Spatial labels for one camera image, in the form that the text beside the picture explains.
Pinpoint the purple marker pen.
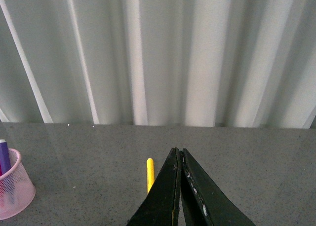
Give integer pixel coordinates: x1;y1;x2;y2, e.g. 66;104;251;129
0;139;16;204

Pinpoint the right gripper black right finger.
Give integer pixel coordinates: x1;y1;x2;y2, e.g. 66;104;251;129
181;149;254;226

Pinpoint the pink mesh pen cup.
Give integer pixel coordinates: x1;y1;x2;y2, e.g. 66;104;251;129
0;148;36;220

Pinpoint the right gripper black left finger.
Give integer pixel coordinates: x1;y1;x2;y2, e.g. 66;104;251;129
127;148;182;226

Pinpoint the yellow marker pen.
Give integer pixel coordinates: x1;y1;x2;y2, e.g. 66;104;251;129
146;158;155;193

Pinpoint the white pleated curtain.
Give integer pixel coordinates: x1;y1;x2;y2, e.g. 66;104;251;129
0;0;316;128

